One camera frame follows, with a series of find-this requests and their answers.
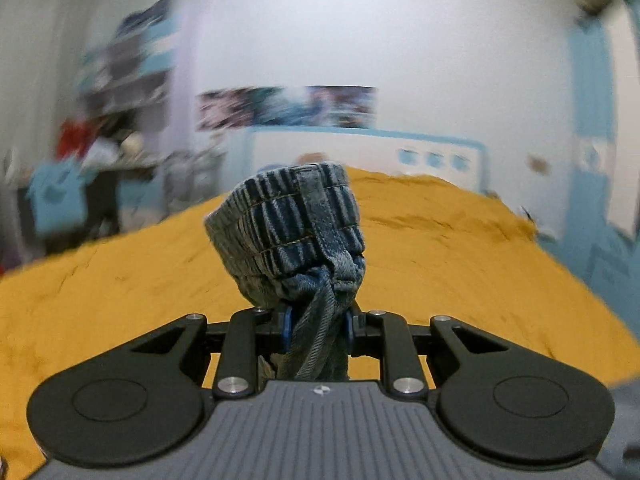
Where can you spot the blue smiley face chair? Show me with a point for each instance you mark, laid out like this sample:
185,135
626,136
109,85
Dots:
57,196

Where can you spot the anime wall poster strip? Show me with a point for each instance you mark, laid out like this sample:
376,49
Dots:
307,106

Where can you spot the wall bookshelf unit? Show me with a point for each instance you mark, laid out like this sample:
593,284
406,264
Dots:
132,71

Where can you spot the blue white wardrobe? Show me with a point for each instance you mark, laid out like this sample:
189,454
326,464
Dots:
599,244

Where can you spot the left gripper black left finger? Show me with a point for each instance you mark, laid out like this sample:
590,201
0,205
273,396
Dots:
244,346

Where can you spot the cluttered desk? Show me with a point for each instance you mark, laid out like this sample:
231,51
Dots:
111,153

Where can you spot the blue denim pants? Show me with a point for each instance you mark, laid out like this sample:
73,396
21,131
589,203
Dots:
290,237

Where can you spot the yellow quilted bed cover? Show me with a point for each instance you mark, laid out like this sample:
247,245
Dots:
431,249

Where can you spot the white blue headboard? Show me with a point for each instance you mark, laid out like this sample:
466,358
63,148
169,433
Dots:
458,161

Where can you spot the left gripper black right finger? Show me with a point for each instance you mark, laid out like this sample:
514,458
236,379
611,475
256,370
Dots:
386,337

